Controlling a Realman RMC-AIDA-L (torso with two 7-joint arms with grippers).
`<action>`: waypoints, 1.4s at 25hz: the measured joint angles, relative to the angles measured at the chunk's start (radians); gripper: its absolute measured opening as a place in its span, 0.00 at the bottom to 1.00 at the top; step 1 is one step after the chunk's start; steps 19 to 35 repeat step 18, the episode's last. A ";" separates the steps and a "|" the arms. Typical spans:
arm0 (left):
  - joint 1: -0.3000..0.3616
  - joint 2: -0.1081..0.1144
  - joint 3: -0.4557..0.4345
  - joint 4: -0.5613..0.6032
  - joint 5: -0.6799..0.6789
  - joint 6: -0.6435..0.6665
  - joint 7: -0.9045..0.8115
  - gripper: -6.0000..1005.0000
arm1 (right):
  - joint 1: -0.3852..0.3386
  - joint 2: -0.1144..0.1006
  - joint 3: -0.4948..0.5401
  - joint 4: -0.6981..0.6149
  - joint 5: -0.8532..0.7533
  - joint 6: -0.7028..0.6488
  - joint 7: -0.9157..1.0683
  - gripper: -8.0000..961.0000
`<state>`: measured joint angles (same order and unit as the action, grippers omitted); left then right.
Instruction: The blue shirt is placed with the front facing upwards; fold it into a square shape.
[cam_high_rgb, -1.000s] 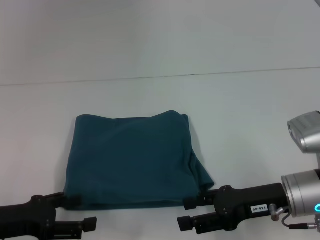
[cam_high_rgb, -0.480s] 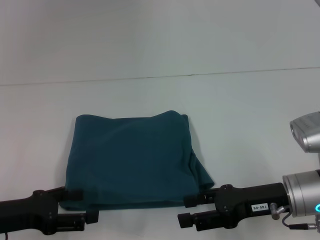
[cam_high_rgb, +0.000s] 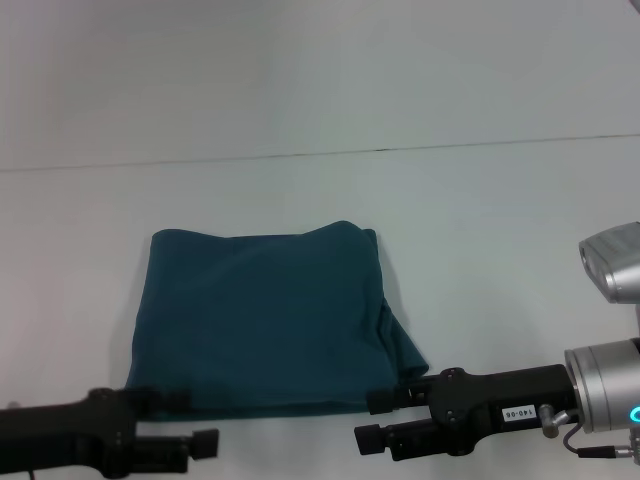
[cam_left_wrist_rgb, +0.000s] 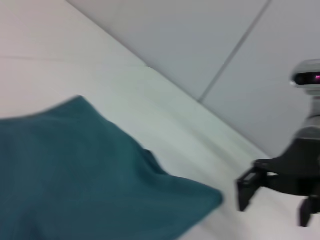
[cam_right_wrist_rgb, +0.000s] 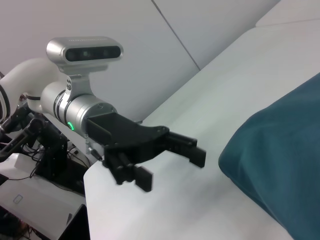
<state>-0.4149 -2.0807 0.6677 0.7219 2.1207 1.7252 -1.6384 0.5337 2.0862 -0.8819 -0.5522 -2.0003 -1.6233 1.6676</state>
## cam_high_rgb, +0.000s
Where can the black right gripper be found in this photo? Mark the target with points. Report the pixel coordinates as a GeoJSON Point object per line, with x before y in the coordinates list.
{"type": "Point", "coordinates": [500, 405]}

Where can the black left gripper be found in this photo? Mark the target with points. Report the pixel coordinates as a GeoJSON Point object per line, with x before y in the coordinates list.
{"type": "Point", "coordinates": [70, 435]}

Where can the teal t-shirt with FREE print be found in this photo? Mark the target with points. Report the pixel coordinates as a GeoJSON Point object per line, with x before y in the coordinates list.
{"type": "Point", "coordinates": [260, 320]}

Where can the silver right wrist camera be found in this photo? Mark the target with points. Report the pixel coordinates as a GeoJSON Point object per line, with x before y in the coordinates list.
{"type": "Point", "coordinates": [612, 270]}

